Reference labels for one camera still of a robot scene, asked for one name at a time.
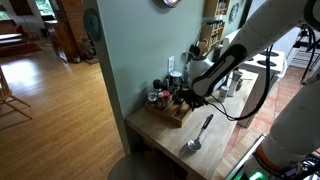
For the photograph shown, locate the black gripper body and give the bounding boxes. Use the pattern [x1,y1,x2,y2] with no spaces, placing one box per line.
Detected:
[178,88,209,108]

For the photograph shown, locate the wooden divided tray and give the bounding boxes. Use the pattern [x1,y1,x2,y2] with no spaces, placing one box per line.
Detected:
[144,98,194,128]

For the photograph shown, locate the dark spice bottle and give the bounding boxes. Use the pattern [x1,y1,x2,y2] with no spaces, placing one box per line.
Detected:
[168,84,179,101]

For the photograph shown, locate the dark canister white lid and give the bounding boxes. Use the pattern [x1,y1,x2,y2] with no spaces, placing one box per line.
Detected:
[169,70,184,88]

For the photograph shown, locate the red spice bottle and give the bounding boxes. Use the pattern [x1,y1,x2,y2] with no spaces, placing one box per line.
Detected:
[161,90,172,108]

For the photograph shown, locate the small white cap bottle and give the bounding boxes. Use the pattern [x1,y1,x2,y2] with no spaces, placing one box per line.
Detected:
[156,92,164,110]

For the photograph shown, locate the tall black cap bottle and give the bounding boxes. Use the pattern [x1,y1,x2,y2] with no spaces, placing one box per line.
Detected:
[152,78,163,92]

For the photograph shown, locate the glass salt grinder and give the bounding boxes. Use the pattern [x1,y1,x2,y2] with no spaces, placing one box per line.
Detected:
[228,69,244,98]

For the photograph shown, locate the glass pepper grinder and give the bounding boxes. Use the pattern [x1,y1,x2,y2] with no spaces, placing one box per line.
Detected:
[235,78,245,92]

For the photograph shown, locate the black plastic spoon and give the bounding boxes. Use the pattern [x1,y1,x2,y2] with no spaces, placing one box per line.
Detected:
[189,43,201,57]

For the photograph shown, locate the wooden spatula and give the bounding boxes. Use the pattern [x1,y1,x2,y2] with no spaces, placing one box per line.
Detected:
[196,39,209,56]

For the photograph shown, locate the metal robot stand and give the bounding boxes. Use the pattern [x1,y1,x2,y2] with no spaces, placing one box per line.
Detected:
[225,133,268,180]

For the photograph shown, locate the dark wooden cabinet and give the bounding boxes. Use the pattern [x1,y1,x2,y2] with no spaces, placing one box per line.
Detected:
[44,0,81,63]

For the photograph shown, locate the red rug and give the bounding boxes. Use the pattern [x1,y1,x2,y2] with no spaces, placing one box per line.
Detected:
[0,42,43,58]

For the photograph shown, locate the wooden chair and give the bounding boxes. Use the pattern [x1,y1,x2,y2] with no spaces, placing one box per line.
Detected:
[0,66,33,120]

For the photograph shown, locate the sofa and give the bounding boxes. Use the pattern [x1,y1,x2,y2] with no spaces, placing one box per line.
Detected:
[0,19,24,46]

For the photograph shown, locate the metal spoon black handle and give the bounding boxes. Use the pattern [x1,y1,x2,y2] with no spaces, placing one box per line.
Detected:
[187,114,214,153]

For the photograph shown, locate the white wall outlet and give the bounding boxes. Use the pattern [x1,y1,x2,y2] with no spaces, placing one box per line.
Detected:
[167,55,175,73]

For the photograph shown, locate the wooden wall shelf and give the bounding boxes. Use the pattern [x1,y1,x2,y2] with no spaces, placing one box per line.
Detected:
[199,0,231,56]

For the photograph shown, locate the decorative wall plate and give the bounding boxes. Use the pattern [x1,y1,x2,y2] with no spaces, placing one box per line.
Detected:
[229,3,240,24]

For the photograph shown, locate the round wall clock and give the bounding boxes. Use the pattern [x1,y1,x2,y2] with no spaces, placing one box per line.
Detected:
[162,0,183,9]

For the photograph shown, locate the dark round wall plate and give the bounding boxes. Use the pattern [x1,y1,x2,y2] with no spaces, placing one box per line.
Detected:
[83,8,102,42]

